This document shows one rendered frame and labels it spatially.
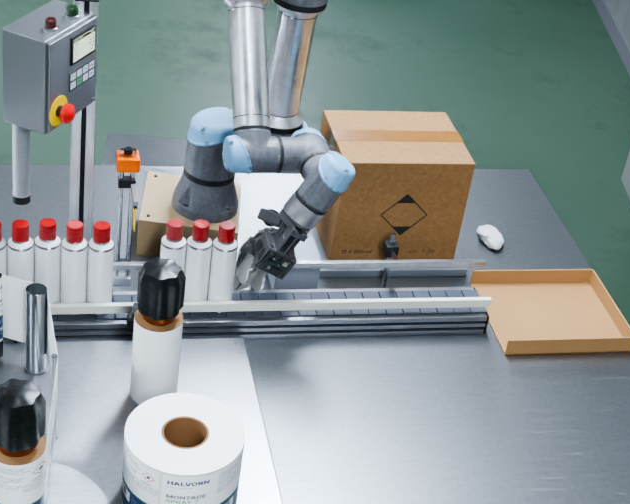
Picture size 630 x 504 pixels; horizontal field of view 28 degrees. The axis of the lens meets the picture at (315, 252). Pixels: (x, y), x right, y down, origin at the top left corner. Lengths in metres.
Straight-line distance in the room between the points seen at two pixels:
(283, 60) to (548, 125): 3.01
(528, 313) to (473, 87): 3.01
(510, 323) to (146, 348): 0.91
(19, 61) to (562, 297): 1.35
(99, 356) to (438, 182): 0.85
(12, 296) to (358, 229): 0.83
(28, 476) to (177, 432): 0.29
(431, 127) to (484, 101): 2.76
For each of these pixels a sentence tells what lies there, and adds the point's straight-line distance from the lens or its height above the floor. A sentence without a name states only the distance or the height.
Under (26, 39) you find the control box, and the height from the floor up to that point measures 1.47.
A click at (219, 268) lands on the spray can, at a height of 0.99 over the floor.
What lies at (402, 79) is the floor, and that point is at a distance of 5.73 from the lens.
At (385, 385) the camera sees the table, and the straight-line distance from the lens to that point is 2.58.
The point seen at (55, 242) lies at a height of 1.05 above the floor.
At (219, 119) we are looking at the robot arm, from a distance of 2.77.
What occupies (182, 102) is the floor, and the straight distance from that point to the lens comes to 5.29.
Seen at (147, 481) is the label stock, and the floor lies 0.99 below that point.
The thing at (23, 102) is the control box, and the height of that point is 1.34.
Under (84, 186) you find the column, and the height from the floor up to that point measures 1.09.
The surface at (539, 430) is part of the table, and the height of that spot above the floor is 0.83.
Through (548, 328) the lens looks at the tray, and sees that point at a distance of 2.84.
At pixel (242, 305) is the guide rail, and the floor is 0.91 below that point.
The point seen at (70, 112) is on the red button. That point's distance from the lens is 2.36.
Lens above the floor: 2.46
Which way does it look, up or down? 34 degrees down
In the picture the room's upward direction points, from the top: 9 degrees clockwise
